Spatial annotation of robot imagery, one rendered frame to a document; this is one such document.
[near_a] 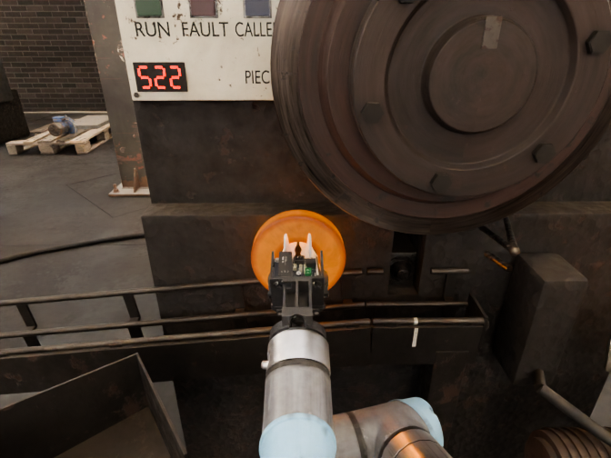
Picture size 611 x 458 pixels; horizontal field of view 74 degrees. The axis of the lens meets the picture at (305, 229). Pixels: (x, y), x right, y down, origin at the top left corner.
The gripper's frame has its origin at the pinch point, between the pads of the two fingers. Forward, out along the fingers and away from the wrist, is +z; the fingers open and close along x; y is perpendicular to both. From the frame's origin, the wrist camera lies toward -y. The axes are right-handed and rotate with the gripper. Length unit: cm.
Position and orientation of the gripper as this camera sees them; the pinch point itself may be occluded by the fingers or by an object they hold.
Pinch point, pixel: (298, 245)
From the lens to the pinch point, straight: 67.0
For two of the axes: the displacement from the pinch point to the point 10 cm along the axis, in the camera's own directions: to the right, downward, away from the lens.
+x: -10.0, 0.2, 0.0
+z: -0.1, -6.5, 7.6
